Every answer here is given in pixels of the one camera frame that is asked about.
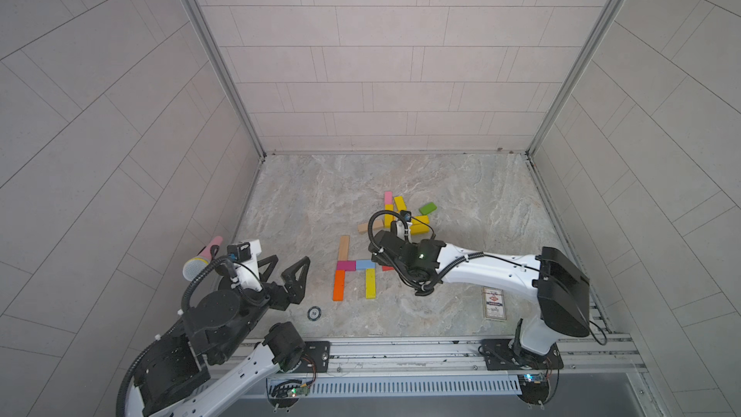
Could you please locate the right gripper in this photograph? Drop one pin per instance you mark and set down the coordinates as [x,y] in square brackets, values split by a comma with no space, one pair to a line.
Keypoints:
[377,258]

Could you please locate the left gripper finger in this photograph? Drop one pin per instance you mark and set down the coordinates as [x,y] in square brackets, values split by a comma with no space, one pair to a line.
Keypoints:
[267,266]
[295,280]

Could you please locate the orange block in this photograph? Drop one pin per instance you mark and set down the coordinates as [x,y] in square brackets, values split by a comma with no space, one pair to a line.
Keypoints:
[339,286]

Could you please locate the light blue block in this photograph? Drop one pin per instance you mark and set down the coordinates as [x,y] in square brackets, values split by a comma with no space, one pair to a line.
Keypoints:
[365,265]

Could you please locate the magenta block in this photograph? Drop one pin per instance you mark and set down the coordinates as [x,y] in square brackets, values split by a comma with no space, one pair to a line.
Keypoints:
[346,265]

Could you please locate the natural wood block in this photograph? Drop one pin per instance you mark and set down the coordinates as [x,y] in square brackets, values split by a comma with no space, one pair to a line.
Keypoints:
[377,225]
[343,252]

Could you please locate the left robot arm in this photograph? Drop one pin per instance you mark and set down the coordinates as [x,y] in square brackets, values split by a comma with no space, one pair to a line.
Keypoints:
[226,297]

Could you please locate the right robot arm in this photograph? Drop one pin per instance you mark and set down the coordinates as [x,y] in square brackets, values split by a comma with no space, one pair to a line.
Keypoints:
[558,290]

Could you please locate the upright yellow block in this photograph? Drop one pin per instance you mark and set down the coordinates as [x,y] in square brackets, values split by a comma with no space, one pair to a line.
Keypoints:
[388,218]

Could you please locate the green block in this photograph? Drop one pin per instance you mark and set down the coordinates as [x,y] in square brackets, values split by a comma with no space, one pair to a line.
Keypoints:
[428,208]

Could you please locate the small yellow block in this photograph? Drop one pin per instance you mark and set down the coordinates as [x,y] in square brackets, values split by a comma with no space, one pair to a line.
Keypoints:
[400,204]

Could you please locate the playing card box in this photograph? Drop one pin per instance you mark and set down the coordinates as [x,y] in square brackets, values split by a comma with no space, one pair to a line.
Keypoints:
[494,304]

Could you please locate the left circuit board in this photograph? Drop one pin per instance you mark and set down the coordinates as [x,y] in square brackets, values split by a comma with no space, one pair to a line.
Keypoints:
[285,394]

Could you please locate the circuit board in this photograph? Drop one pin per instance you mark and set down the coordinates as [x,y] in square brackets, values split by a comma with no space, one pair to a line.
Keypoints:
[535,389]
[285,394]

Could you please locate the right circuit board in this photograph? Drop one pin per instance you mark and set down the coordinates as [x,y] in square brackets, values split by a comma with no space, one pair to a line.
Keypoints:
[535,389]

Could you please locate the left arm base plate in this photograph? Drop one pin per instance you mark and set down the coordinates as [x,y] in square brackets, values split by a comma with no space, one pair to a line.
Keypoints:
[314,359]

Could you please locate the aluminium mounting rail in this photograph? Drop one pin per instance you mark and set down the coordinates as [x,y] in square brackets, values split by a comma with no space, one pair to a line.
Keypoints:
[380,357]

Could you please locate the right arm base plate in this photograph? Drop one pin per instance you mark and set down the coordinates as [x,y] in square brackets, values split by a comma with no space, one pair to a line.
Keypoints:
[521,354]

